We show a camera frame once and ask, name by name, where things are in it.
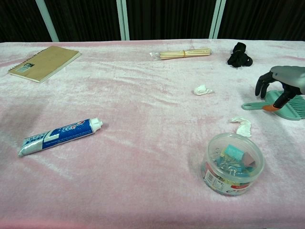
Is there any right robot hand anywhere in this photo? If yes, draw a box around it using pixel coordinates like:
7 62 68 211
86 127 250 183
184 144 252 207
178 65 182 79
254 65 305 113

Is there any teal plastic dustpan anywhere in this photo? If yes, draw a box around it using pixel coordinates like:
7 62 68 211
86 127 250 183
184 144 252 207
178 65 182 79
241 90 305 121

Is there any white paper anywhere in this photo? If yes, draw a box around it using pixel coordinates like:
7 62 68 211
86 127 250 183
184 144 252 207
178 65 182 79
230 116 253 138
193 84 214 96

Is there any teal brush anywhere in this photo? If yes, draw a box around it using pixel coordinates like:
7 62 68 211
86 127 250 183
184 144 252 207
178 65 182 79
285 95 305 110

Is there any black fabric bundle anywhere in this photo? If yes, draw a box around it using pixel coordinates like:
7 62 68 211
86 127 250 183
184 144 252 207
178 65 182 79
226 42 254 68

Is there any black ribbed partition panel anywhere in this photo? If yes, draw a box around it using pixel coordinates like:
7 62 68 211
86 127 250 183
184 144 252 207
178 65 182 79
126 0 216 40
0 0 52 43
44 0 122 42
218 0 305 41

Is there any pink binder clip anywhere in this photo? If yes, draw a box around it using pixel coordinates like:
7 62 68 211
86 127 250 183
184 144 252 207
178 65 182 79
242 152 257 167

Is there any teal binder clip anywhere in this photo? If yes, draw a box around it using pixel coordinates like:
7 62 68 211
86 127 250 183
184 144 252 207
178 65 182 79
224 144 246 162

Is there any bundle of wooden sticks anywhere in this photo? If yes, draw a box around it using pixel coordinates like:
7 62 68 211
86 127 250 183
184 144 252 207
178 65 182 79
149 47 212 61

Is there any clear plastic clip jar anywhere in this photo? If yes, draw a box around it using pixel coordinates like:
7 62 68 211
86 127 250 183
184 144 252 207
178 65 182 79
201 133 265 197

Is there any pink velvet tablecloth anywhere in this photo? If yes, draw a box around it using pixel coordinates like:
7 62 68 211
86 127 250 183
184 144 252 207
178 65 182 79
0 39 305 229

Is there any blue white toothpaste tube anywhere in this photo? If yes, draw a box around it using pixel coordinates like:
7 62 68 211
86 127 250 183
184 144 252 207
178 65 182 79
18 117 104 157

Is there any brown spiral notebook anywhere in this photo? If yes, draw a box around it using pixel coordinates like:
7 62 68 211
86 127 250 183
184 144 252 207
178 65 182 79
8 46 81 83

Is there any white partition frame post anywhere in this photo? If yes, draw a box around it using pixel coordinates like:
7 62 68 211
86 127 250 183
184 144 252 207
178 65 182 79
116 0 131 41
35 0 60 42
209 0 226 39

